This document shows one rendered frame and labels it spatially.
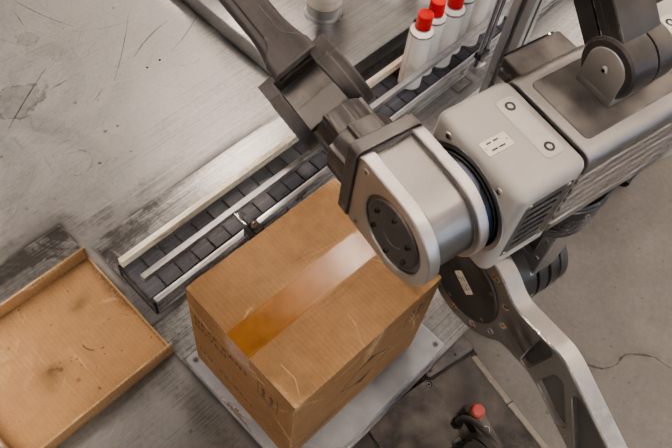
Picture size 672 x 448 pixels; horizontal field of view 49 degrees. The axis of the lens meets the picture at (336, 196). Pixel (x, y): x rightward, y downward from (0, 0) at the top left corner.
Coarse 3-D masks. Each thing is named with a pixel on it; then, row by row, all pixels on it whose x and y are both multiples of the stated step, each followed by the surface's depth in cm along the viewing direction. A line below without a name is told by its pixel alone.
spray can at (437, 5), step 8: (432, 0) 149; (440, 0) 150; (432, 8) 150; (440, 8) 150; (440, 16) 152; (432, 24) 152; (440, 24) 152; (440, 32) 155; (432, 40) 156; (432, 48) 158; (432, 56) 160
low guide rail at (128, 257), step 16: (400, 64) 164; (368, 80) 159; (288, 144) 148; (256, 160) 145; (240, 176) 142; (224, 192) 141; (192, 208) 137; (176, 224) 136; (144, 240) 133; (160, 240) 135; (128, 256) 131
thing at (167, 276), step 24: (432, 72) 167; (408, 96) 162; (264, 168) 148; (312, 168) 149; (240, 192) 145; (288, 192) 145; (216, 216) 141; (168, 240) 137; (216, 240) 138; (144, 264) 134; (192, 264) 135; (144, 288) 132
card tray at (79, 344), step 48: (48, 288) 135; (96, 288) 136; (0, 336) 129; (48, 336) 130; (96, 336) 131; (144, 336) 132; (0, 384) 125; (48, 384) 125; (96, 384) 126; (0, 432) 120; (48, 432) 121
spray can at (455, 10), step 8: (448, 0) 153; (456, 0) 152; (464, 0) 153; (448, 8) 154; (456, 8) 153; (464, 8) 155; (448, 16) 154; (456, 16) 154; (448, 24) 156; (456, 24) 156; (448, 32) 158; (456, 32) 158; (440, 40) 160; (448, 40) 160; (456, 40) 162; (440, 48) 162; (448, 56) 164; (440, 64) 166; (448, 64) 168
